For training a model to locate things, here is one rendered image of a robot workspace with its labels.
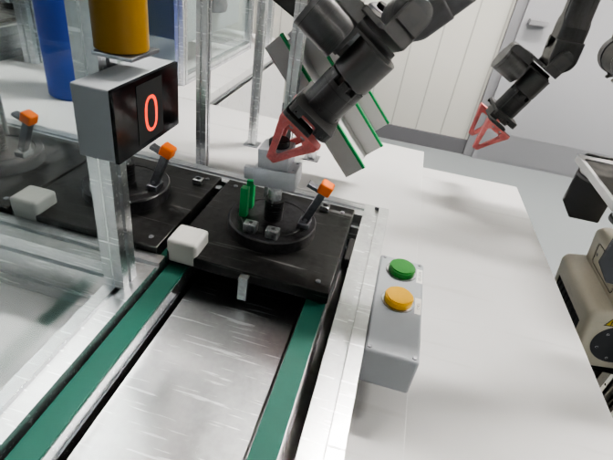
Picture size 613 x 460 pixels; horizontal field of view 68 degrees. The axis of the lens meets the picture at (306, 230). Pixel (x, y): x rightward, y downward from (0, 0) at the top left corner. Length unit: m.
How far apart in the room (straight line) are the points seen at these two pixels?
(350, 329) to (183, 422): 0.23
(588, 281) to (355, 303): 0.69
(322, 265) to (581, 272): 0.73
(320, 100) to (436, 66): 3.19
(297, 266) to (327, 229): 0.12
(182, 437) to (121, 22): 0.41
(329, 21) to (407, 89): 3.24
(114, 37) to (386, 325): 0.45
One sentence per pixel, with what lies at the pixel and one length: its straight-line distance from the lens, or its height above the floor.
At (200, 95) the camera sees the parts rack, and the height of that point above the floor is 1.09.
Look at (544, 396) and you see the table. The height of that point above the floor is 0.86.
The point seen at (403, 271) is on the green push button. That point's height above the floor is 0.97.
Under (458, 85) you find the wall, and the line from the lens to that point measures 3.82.
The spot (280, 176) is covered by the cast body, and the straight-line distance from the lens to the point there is 0.67.
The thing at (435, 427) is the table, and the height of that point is 0.86.
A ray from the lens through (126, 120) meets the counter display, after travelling 0.47.
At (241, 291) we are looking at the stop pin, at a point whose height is 0.94.
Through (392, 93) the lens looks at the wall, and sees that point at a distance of 3.82.
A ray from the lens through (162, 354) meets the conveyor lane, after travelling 0.62.
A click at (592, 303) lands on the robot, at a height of 0.80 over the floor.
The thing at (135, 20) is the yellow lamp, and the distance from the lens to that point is 0.47.
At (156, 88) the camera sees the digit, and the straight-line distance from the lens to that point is 0.51.
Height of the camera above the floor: 1.38
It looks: 34 degrees down
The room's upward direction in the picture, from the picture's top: 9 degrees clockwise
